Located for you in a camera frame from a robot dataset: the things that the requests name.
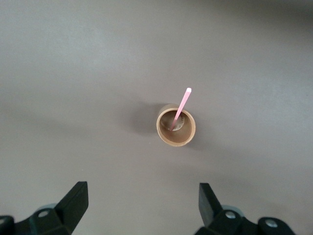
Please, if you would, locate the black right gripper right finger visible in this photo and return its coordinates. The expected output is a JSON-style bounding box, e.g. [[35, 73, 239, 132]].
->
[[195, 183, 294, 235]]

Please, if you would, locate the pink chopstick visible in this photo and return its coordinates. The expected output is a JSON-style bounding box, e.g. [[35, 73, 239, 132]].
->
[[171, 87, 193, 132]]

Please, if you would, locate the brown wooden cup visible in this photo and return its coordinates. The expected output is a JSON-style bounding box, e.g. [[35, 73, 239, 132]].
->
[[156, 103, 196, 147]]

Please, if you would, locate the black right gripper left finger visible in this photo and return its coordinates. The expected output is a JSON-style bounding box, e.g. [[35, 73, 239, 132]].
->
[[0, 181, 88, 235]]

